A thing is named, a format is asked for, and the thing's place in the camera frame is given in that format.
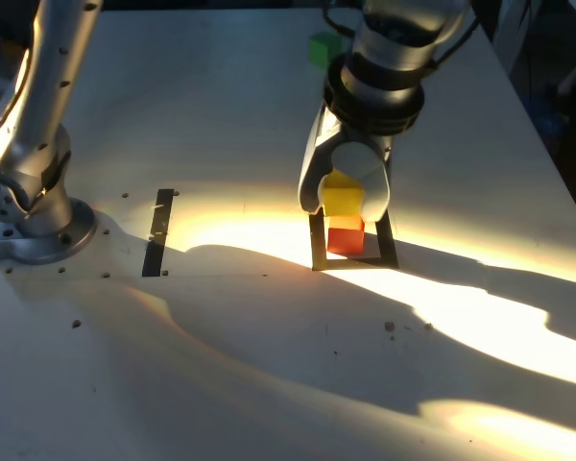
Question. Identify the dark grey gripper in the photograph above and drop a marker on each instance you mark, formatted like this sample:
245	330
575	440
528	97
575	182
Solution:
365	138

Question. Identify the yellow cube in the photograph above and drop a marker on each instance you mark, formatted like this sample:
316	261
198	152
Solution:
341	199

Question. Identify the red cube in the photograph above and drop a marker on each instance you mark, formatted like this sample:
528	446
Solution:
345	240

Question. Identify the green cube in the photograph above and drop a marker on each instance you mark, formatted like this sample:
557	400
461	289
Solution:
319	50

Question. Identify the black tape square outline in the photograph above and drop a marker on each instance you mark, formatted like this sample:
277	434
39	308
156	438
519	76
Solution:
350	264

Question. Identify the black tape strip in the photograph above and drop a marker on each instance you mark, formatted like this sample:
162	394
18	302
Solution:
156	240

